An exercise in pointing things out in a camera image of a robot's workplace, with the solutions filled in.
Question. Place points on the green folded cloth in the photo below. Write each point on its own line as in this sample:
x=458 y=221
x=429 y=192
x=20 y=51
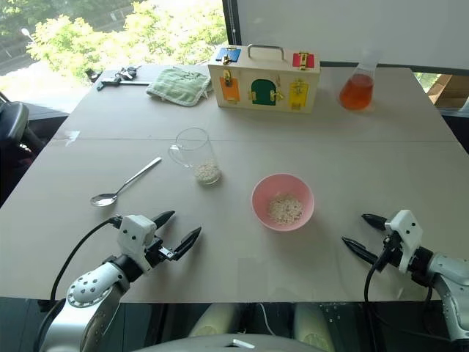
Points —
x=176 y=86

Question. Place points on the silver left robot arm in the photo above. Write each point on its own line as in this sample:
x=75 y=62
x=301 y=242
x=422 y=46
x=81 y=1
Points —
x=91 y=289

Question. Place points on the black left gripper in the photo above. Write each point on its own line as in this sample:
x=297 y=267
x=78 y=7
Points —
x=160 y=253

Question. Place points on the metal spoon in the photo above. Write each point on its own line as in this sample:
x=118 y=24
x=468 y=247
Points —
x=104 y=199

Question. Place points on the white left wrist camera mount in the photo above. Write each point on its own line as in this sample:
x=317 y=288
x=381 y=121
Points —
x=133 y=231

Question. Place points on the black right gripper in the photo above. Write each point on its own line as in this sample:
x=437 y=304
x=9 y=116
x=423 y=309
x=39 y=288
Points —
x=392 y=253

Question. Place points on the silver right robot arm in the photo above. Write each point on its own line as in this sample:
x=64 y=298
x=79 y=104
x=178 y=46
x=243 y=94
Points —
x=448 y=267

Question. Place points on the brown cardboard box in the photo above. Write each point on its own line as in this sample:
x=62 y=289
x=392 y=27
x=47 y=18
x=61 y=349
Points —
x=452 y=91

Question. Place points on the clear glass mug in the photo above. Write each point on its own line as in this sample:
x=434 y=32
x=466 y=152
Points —
x=194 y=146

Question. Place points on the pile of beige grains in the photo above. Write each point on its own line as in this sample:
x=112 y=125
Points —
x=286 y=209

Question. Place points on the pale rounded shape under table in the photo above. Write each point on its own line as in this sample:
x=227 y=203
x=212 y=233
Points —
x=313 y=326
x=214 y=319

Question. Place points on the bunch of keys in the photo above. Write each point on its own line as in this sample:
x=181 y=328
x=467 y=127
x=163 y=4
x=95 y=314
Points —
x=126 y=74

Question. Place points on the glass flask with orange liquid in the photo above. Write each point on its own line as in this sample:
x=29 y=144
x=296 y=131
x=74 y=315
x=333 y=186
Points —
x=356 y=93

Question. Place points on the dark grey chair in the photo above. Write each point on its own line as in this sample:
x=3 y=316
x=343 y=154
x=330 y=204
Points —
x=14 y=121

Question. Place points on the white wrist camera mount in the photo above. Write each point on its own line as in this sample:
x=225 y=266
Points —
x=405 y=223
x=133 y=231

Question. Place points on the black clamp tool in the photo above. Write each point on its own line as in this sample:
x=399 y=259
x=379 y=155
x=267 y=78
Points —
x=110 y=83

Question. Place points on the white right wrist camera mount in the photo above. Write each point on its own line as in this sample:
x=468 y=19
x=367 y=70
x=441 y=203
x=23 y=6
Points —
x=405 y=223

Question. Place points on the pink bowl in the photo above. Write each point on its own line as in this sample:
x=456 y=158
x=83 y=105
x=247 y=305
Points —
x=264 y=190

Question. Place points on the grey rounded robot torso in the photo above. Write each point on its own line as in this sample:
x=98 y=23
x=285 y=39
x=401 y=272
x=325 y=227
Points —
x=198 y=344

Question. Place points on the black window post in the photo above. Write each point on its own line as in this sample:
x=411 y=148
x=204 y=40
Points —
x=231 y=22

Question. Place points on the clear cup of white beads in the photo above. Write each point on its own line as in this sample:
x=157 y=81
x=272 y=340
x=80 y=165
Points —
x=207 y=172

